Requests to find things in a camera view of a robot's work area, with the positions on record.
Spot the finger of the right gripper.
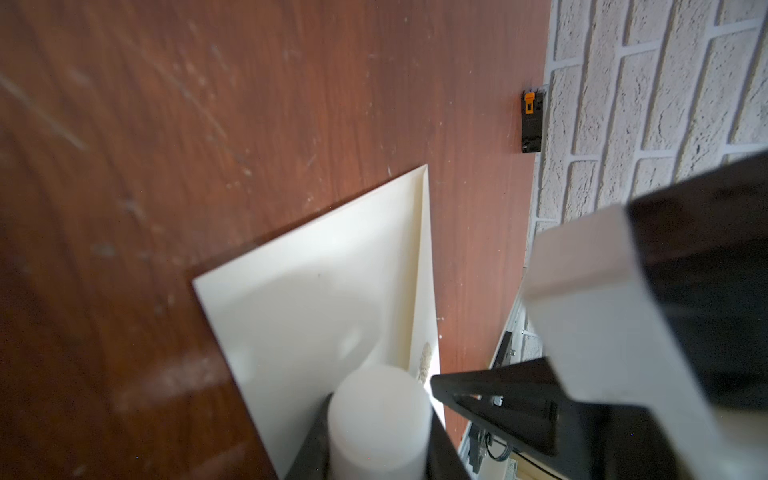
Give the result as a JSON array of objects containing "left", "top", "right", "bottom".
[{"left": 430, "top": 358, "right": 576, "bottom": 456}]

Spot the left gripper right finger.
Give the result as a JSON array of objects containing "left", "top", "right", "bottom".
[{"left": 427, "top": 413, "right": 471, "bottom": 480}]

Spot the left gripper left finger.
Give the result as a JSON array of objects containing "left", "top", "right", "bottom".
[{"left": 285, "top": 394, "right": 332, "bottom": 480}]

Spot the white glue stick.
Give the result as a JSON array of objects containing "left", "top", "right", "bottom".
[{"left": 327, "top": 365, "right": 433, "bottom": 479}]

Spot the cream envelope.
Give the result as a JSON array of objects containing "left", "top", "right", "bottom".
[{"left": 193, "top": 166, "right": 441, "bottom": 478}]

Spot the small black orange object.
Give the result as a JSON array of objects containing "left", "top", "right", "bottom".
[{"left": 521, "top": 88, "right": 546, "bottom": 153}]

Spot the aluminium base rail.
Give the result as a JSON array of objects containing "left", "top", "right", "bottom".
[{"left": 458, "top": 294, "right": 536, "bottom": 479}]

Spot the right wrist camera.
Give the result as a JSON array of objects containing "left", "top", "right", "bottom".
[{"left": 522, "top": 152, "right": 767, "bottom": 479}]

